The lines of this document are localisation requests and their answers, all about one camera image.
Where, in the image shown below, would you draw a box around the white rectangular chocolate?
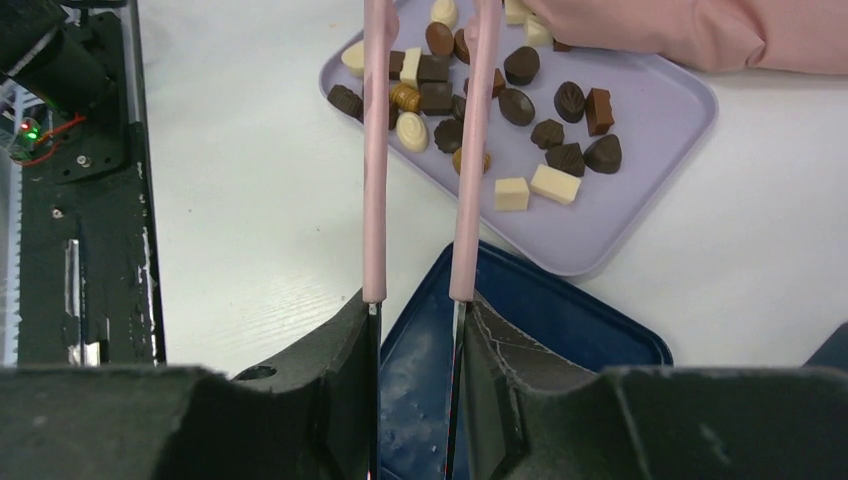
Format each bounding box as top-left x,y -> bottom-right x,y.
530,165 -> 582,205

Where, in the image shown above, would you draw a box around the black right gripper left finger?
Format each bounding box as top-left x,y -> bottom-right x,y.
1,294 -> 377,479

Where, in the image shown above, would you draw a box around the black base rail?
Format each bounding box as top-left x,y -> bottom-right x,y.
1,1 -> 167,367

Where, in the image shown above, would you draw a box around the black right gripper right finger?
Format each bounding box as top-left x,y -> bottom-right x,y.
461,297 -> 847,479

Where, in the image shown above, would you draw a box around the dark blue chocolate box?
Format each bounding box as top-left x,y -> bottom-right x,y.
805,322 -> 848,371

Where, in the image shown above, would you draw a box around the pink cloth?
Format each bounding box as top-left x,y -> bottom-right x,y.
527,0 -> 847,75

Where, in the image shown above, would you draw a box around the dark heart chocolate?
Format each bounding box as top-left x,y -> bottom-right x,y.
583,134 -> 622,174

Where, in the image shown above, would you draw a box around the dark leaf oval chocolate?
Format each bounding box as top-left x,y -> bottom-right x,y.
553,81 -> 586,124

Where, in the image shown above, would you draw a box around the dark blue box lid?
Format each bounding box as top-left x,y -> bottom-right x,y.
381,243 -> 673,479

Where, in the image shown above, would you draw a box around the white square chocolate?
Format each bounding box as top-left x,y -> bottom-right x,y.
494,177 -> 531,212

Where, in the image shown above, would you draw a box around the pink handled metal tongs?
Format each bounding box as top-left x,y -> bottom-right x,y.
361,0 -> 503,480

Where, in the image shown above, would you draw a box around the lilac plastic tray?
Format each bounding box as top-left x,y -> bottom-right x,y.
318,0 -> 719,278

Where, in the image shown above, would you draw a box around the dark round chocolate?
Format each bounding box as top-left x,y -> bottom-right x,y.
503,46 -> 541,86

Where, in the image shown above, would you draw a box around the caramel ridged chocolate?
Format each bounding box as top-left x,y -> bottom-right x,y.
452,148 -> 491,175

